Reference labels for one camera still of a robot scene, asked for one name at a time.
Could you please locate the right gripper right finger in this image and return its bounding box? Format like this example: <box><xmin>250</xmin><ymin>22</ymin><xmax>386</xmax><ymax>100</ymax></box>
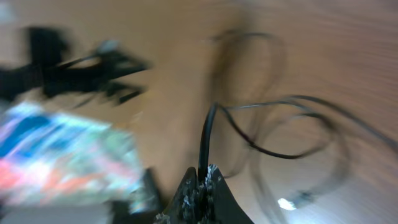
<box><xmin>206</xmin><ymin>164</ymin><xmax>253</xmax><ymax>224</ymax></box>

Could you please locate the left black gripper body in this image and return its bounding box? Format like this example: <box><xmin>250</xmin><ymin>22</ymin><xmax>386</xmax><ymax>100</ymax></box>
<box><xmin>43</xmin><ymin>40</ymin><xmax>150</xmax><ymax>105</ymax></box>

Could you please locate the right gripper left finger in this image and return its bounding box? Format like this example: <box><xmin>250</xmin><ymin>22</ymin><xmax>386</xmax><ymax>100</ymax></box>
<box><xmin>153</xmin><ymin>167</ymin><xmax>198</xmax><ymax>224</ymax></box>

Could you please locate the black usb cable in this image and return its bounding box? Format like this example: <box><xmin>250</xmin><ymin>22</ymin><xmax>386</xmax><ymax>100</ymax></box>
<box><xmin>197</xmin><ymin>29</ymin><xmax>398</xmax><ymax>224</ymax></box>

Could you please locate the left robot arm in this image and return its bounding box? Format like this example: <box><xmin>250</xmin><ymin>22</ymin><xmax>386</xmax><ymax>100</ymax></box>
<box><xmin>1</xmin><ymin>26</ymin><xmax>150</xmax><ymax>104</ymax></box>

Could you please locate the colourful blurred box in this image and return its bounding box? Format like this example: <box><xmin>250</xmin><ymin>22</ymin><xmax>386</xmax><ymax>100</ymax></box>
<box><xmin>1</xmin><ymin>103</ymin><xmax>144</xmax><ymax>206</ymax></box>

